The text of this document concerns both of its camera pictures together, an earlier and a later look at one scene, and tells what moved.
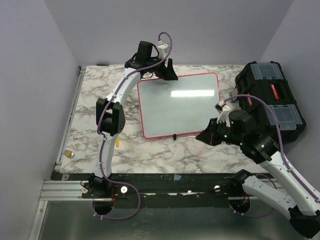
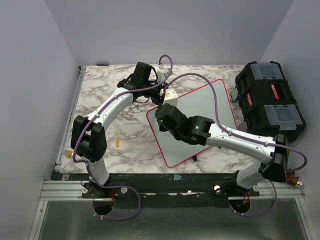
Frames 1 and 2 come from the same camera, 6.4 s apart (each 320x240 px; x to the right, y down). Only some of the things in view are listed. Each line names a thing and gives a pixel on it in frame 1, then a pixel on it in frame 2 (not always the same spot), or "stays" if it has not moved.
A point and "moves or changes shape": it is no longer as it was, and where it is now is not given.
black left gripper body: (159, 70) -> (154, 94)
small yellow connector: (69, 153) stays
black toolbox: (267, 79) stays
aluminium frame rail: (65, 190) stays
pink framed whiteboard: (182, 106) moves or changes shape
